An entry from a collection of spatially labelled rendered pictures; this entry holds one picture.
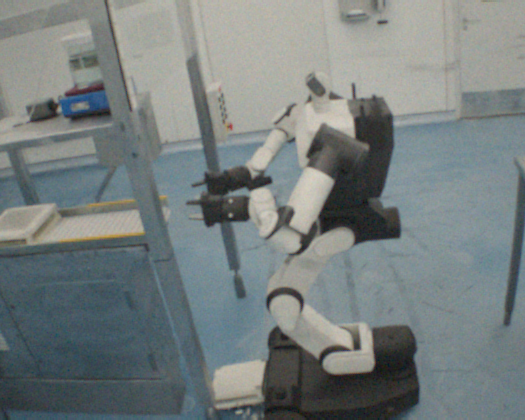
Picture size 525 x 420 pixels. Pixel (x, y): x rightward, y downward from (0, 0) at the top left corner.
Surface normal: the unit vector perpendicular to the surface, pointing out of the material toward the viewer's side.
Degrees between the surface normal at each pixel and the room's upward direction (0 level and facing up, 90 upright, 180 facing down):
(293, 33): 90
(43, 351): 90
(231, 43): 90
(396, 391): 0
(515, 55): 90
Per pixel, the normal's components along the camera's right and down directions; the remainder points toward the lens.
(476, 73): -0.06, 0.47
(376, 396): -0.15, -0.88
